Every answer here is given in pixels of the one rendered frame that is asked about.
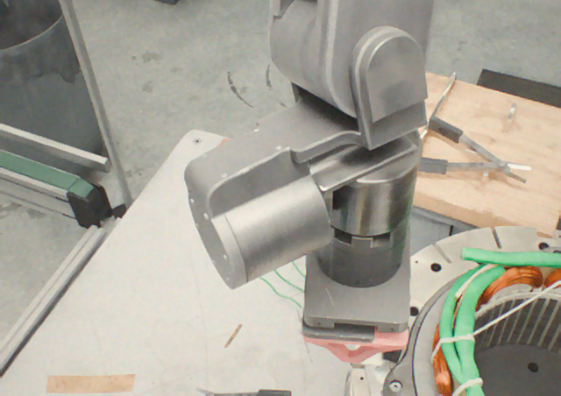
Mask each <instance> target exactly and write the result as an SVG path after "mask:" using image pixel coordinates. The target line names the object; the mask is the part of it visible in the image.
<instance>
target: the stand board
mask: <svg viewBox="0 0 561 396"><path fill-rule="evenodd" d="M425 74H426V82H427V90H428V98H427V100H425V107H426V115H427V122H428V120H429V118H430V115H432V112H433V110H434V108H435V107H436V106H437V103H438V101H439V98H440V96H441V94H442V93H443V91H444V88H445V87H447V84H448V82H449V80H450V78H447V77H443V76H440V75H436V74H430V73H425ZM513 103H516V104H517V108H516V110H515V114H514V117H513V119H512V122H511V124H510V127H509V129H508V132H505V131H504V127H505V123H506V119H507V117H508V113H509V111H510V108H511V106H512V104H513ZM438 118H440V119H442V120H444V121H446V122H448V123H450V124H452V125H454V127H456V128H458V129H460V130H462V131H464V133H463V134H465V135H466V136H467V137H469V138H470V139H471V140H472V141H474V142H476V143H477V144H479V145H480V146H482V147H483V148H485V149H486V150H488V151H490V153H492V154H493V155H494V156H495V157H496V158H498V159H501V160H504V161H510V162H514V163H519V164H524V165H528V166H531V170H523V169H516V168H510V171H509V172H511V173H515V174H517V175H519V176H521V177H523V178H524V179H525V180H526V183H525V184H524V183H521V182H520V181H517V180H515V179H513V178H510V177H508V176H506V175H504V174H501V173H497V172H491V173H490V176H489V178H488V181H487V183H486V185H485V186H484V187H482V186H481V185H480V183H481V179H482V175H483V173H484V172H447V173H446V174H438V173H423V172H419V173H418V177H416V184H415V192H414V199H413V205H416V206H419V208H422V209H427V210H429V211H433V212H436V213H438V214H441V215H444V216H449V217H452V218H455V219H458V221H461V222H464V223H469V224H471V225H474V226H477V227H480V228H482V229H483V228H490V227H491V230H492V231H494V227H500V226H529V227H536V232H537V237H543V238H549V239H552V233H553V230H554V229H555V228H556V226H557V223H558V219H559V217H560V214H561V109H560V108H556V107H552V106H550V105H546V104H541V103H536V102H532V101H529V100H525V99H522V98H521V97H519V96H514V95H509V94H505V93H501V92H498V91H494V90H491V89H488V88H481V87H478V86H474V84H470V83H467V82H463V81H457V80H456V81H455V83H454V85H453V88H452V90H451V92H450V94H449V96H448V98H447V101H446V103H444V106H443V108H442V109H441V111H440V112H439V115H438ZM465 148H467V147H465V146H464V145H462V144H461V143H458V144H456V143H454V142H452V141H450V140H449V139H448V138H445V137H443V136H442V135H440V134H438V133H436V132H434V131H430V133H429V135H428V137H427V138H426V141H425V143H424V145H423V150H422V157H424V158H433V159H447V160H448V162H487V161H484V160H483V159H482V158H481V157H479V156H478V155H477V154H475V152H468V151H465Z"/></svg>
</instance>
